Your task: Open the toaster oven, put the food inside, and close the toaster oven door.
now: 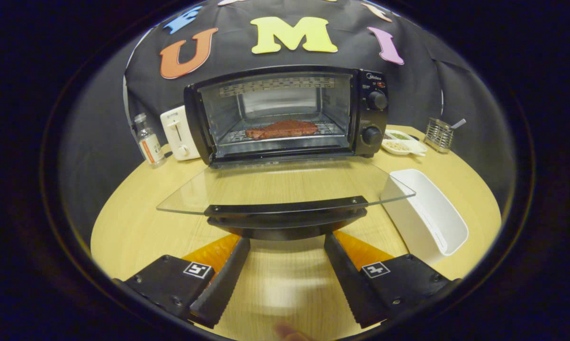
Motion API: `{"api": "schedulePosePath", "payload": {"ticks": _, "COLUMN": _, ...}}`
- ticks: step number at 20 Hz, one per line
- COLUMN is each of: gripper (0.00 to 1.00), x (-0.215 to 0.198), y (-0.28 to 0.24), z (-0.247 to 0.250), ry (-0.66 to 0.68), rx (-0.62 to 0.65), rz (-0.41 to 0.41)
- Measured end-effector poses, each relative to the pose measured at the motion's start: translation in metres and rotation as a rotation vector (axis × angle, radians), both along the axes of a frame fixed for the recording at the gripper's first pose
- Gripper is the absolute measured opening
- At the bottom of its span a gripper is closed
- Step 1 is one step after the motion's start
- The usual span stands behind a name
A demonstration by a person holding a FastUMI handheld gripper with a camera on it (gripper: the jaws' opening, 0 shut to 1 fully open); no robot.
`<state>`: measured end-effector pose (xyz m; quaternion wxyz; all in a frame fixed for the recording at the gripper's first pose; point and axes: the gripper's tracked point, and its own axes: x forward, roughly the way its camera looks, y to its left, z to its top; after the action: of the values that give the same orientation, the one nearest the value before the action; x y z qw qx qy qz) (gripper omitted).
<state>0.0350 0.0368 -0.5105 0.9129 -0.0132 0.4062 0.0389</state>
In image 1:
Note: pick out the white rectangular tray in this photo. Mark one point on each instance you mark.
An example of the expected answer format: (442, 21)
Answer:
(431, 208)

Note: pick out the red raw steak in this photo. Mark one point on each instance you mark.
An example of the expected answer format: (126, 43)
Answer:
(284, 129)

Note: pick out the small glass bottle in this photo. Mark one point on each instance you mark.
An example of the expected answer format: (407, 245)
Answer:
(149, 144)

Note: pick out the black toaster oven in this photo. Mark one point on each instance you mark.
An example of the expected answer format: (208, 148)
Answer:
(372, 118)

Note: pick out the black backdrop cloth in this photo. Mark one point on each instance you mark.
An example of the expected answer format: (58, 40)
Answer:
(422, 80)

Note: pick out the white toaster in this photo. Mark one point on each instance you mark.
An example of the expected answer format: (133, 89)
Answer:
(178, 135)

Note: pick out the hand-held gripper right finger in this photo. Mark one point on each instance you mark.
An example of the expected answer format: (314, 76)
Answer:
(351, 282)

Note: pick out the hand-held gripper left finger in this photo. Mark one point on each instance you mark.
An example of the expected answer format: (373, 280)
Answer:
(223, 284)

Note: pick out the white divided dish with beans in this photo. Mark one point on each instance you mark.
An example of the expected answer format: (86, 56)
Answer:
(401, 146)

